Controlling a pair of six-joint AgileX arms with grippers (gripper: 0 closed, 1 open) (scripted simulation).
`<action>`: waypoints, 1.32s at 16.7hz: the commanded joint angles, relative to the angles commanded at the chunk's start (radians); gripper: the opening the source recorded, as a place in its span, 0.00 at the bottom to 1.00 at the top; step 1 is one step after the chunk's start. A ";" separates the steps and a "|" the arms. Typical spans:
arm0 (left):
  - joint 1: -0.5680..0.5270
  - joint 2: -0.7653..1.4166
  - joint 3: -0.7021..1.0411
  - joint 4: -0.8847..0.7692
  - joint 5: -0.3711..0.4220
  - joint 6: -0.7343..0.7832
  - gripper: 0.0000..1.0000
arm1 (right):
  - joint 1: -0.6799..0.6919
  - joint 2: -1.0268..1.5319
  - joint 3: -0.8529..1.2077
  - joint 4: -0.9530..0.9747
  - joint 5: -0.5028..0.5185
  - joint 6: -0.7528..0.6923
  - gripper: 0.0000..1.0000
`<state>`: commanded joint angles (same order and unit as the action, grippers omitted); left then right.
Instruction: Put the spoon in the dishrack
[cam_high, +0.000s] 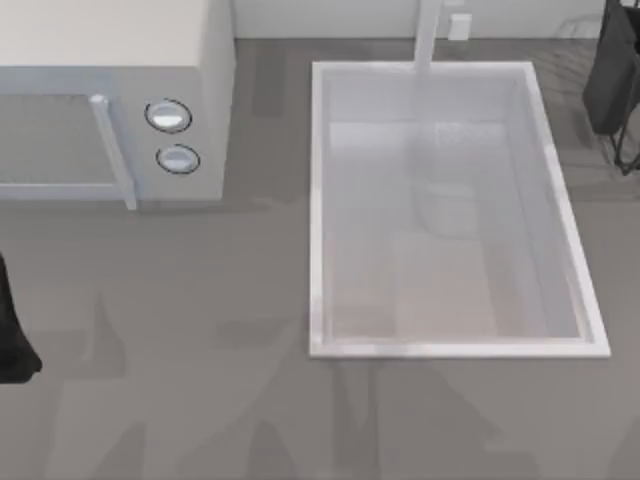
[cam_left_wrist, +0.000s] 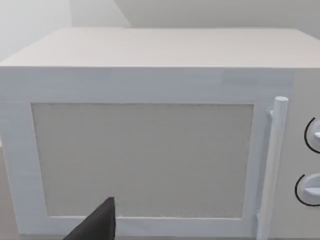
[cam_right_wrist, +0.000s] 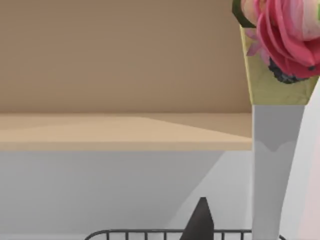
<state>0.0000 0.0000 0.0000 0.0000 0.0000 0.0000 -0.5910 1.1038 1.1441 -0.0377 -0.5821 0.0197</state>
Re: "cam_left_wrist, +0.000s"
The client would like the white microwave knob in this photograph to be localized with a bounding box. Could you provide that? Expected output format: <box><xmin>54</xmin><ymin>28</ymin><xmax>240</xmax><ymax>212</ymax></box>
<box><xmin>304</xmin><ymin>117</ymin><xmax>320</xmax><ymax>153</ymax></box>
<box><xmin>294</xmin><ymin>173</ymin><xmax>320</xmax><ymax>208</ymax></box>

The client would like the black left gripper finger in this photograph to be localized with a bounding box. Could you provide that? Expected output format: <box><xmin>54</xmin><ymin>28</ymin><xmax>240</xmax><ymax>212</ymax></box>
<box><xmin>62</xmin><ymin>196</ymin><xmax>117</xmax><ymax>240</ymax></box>

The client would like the white microwave door handle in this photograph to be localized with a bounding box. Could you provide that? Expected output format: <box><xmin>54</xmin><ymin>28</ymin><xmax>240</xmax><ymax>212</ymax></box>
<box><xmin>255</xmin><ymin>96</ymin><xmax>289</xmax><ymax>240</ymax></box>

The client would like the pale microwave door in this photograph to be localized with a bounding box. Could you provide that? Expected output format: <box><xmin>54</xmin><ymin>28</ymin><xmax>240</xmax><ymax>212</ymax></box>
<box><xmin>0</xmin><ymin>66</ymin><xmax>295</xmax><ymax>237</ymax></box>

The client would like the pale microwave oven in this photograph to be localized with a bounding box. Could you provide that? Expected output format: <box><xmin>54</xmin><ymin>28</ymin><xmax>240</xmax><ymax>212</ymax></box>
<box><xmin>0</xmin><ymin>27</ymin><xmax>320</xmax><ymax>240</ymax></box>

